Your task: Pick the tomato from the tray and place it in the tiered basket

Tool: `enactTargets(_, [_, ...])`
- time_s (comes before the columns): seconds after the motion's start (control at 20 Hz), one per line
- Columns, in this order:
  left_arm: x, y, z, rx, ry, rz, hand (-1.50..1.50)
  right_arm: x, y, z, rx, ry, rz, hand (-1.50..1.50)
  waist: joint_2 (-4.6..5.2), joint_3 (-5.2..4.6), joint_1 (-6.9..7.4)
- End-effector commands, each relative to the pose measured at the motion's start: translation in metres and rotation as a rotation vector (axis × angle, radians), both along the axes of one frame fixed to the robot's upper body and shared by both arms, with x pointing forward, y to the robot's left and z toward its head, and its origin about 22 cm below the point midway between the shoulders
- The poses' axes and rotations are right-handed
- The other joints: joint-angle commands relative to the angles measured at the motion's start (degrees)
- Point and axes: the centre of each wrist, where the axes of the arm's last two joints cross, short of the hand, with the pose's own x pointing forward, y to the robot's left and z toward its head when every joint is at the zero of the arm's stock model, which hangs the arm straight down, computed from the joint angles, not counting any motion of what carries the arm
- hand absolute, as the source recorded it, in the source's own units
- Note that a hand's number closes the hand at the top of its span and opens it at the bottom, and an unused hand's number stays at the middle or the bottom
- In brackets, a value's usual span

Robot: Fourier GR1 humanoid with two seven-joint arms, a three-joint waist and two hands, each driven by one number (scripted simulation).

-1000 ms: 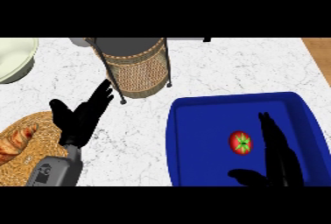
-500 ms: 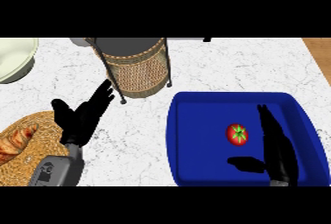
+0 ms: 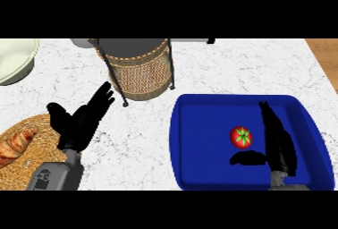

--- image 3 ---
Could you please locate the wicker tiered basket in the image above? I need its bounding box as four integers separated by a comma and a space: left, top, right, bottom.
86, 38, 177, 108

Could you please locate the blue plastic tray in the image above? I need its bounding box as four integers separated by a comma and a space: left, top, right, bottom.
169, 93, 337, 191

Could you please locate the red tomato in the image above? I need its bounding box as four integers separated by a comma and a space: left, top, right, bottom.
229, 126, 256, 149

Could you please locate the pale green bowl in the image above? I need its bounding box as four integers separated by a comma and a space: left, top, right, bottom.
0, 38, 42, 87

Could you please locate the brown croissant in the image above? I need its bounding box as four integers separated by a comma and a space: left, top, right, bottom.
0, 126, 40, 170

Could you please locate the grey appliance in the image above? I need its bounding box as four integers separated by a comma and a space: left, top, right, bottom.
70, 38, 217, 48

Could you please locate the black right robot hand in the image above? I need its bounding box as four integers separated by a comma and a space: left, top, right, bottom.
229, 100, 298, 177

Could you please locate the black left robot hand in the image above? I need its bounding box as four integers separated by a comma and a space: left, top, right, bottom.
45, 81, 117, 154

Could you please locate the round woven placemat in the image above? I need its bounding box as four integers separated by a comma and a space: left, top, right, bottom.
0, 113, 81, 191

